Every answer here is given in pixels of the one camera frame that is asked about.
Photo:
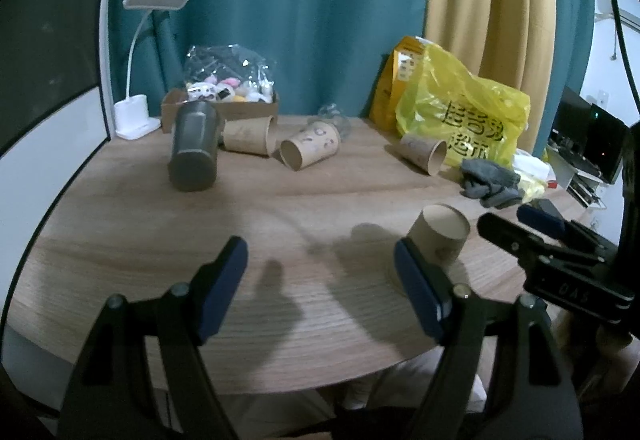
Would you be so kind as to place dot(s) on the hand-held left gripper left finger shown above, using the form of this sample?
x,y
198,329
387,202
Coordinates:
x,y
222,290

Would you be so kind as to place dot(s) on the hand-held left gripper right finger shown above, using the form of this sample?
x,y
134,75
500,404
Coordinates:
x,y
417,290

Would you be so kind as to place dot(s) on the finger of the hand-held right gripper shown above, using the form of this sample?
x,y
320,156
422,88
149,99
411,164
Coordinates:
x,y
505,231
542,219

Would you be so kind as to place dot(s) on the brown paper cup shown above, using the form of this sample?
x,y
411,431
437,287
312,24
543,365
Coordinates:
x,y
311,146
440,232
247,135
422,153

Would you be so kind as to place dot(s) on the yellow cloth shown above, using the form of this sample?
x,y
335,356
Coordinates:
x,y
534,185

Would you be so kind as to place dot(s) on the grey gloves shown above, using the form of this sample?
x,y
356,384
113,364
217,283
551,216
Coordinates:
x,y
490,180

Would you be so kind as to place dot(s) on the white tissue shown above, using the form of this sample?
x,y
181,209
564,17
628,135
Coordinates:
x,y
530,163

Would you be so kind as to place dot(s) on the black laptop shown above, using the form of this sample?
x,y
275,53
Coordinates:
x,y
595,140

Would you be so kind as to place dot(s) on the person's light trousers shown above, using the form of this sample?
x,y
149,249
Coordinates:
x,y
420,385

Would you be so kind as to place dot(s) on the yellow plastic bag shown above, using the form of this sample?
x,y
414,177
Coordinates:
x,y
465,110

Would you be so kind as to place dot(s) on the dark grey metal tumbler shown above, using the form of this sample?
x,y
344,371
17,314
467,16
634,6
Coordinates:
x,y
195,150

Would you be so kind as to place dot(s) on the orange cardboard box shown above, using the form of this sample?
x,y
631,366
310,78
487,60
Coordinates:
x,y
392,90

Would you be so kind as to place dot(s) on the clear plastic bottle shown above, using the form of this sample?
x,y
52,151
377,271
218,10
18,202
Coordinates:
x,y
336,118

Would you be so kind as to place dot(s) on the white desk lamp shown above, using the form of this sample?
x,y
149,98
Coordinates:
x,y
132,118

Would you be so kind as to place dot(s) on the clear bag of plush toys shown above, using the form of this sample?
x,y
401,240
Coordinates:
x,y
225,70

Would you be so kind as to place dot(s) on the teal curtain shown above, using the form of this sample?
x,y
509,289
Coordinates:
x,y
300,10

